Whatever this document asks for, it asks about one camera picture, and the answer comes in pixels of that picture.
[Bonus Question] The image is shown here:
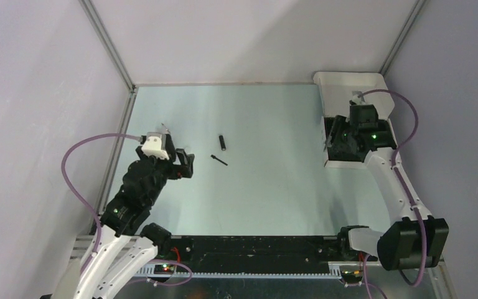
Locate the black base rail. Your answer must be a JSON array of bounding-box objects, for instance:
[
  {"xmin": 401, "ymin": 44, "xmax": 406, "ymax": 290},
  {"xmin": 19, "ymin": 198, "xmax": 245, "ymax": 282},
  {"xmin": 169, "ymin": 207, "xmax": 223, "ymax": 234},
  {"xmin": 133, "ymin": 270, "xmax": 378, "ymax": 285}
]
[{"xmin": 159, "ymin": 235, "xmax": 356, "ymax": 275}]

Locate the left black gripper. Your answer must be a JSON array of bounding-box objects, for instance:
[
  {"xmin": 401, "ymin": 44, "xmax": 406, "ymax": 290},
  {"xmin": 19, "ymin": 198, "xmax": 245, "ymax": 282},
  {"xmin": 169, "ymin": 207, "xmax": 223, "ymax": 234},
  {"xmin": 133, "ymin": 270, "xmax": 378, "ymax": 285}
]
[{"xmin": 136, "ymin": 145, "xmax": 194, "ymax": 206}]

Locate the black cylindrical attachment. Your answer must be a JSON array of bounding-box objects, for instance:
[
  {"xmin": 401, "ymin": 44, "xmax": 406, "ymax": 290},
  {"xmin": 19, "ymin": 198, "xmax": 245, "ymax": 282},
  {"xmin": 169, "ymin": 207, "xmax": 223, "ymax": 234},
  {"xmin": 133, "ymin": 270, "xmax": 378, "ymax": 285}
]
[{"xmin": 218, "ymin": 135, "xmax": 227, "ymax": 151}]

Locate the aluminium frame front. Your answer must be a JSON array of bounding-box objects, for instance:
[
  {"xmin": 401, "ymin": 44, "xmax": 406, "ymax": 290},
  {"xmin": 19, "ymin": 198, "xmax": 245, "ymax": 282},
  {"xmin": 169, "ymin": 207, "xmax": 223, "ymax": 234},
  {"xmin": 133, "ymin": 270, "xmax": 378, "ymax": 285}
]
[{"xmin": 72, "ymin": 235, "xmax": 446, "ymax": 299}]

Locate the white box with black tray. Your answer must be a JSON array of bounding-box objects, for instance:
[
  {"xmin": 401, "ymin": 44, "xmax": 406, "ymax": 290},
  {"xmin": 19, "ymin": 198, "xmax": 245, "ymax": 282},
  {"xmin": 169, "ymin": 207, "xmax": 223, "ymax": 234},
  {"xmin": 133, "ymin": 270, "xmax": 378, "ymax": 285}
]
[{"xmin": 313, "ymin": 72, "xmax": 387, "ymax": 169}]

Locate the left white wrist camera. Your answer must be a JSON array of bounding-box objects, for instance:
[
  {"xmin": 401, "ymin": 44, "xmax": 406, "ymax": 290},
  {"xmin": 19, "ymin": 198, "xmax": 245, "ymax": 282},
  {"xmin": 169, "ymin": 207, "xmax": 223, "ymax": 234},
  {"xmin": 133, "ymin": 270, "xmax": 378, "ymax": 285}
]
[{"xmin": 136, "ymin": 132, "xmax": 170, "ymax": 161}]

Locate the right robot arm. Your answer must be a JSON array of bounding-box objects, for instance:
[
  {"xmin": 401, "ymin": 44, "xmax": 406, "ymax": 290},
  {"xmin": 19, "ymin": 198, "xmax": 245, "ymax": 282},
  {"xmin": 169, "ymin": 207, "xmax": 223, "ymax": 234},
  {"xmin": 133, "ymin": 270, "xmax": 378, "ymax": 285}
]
[{"xmin": 321, "ymin": 115, "xmax": 449, "ymax": 271}]

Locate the small black cleaning brush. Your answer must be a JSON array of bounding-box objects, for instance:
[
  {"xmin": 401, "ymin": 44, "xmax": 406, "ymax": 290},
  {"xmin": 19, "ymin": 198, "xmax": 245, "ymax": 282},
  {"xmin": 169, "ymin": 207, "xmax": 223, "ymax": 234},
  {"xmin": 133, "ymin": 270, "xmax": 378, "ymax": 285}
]
[{"xmin": 210, "ymin": 154, "xmax": 228, "ymax": 166}]

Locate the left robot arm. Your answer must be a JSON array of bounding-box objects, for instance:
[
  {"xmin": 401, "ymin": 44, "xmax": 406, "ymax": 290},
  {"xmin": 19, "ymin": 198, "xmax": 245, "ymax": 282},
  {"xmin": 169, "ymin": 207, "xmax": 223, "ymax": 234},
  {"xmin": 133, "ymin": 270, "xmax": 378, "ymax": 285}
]
[{"xmin": 45, "ymin": 145, "xmax": 195, "ymax": 298}]

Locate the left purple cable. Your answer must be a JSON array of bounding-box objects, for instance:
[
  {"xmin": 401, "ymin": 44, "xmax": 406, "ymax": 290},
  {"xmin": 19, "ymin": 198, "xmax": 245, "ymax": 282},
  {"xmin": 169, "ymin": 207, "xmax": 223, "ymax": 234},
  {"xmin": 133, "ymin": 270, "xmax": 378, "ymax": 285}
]
[{"xmin": 60, "ymin": 133, "xmax": 142, "ymax": 273}]

